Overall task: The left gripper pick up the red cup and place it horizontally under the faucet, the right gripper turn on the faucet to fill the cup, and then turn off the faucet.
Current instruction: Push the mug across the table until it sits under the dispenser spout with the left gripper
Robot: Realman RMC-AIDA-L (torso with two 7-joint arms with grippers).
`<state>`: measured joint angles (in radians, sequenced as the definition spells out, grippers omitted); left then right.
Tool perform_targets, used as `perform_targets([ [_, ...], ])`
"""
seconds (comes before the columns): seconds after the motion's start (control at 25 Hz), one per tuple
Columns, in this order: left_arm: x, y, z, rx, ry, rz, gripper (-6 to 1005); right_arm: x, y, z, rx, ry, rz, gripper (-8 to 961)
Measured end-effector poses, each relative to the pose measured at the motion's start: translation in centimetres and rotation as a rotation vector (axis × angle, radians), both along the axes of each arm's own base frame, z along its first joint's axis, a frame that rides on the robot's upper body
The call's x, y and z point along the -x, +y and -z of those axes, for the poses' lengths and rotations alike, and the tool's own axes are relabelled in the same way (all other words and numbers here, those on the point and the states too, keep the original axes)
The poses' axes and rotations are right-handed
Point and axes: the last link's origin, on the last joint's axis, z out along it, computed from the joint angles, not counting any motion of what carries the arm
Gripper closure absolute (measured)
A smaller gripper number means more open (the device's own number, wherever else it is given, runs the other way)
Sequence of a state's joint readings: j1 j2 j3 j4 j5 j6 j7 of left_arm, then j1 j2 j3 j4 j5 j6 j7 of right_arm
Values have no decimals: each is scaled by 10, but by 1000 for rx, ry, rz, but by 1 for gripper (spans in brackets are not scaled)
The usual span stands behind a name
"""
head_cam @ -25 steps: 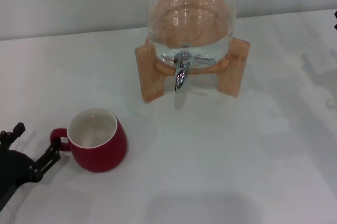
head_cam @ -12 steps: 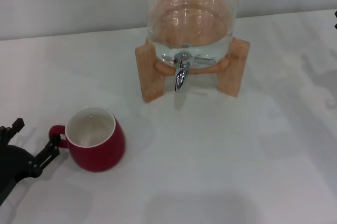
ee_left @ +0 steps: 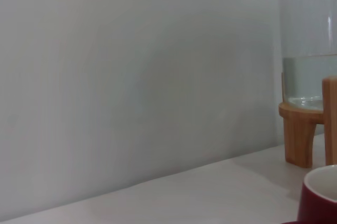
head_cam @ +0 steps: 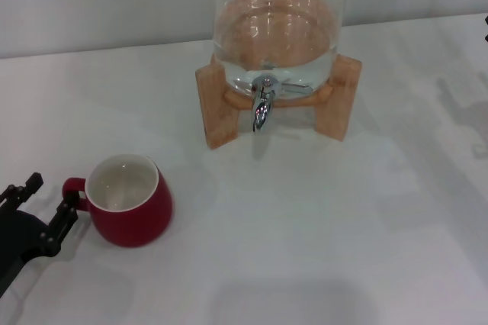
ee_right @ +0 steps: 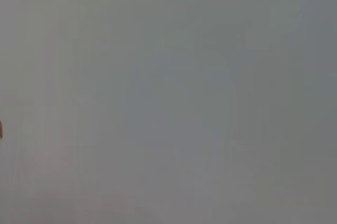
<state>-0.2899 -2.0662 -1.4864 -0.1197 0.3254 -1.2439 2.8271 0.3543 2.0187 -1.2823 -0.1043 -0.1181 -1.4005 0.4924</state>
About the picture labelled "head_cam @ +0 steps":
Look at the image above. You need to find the glass water dispenser jar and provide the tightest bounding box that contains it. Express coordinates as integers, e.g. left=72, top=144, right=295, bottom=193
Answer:
left=210, top=0, right=346, bottom=98

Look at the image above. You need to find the wooden dispenser stand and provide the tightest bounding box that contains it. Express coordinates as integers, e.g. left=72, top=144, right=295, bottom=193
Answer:
left=194, top=53, right=361, bottom=150

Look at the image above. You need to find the chrome faucet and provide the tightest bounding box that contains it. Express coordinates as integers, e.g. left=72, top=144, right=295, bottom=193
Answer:
left=249, top=74, right=314, bottom=134

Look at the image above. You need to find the red ceramic cup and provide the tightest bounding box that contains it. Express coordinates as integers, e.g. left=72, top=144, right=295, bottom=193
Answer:
left=62, top=153, right=173, bottom=248

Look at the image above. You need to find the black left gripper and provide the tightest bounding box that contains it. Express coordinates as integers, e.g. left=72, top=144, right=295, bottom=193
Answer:
left=0, top=172, right=81, bottom=292

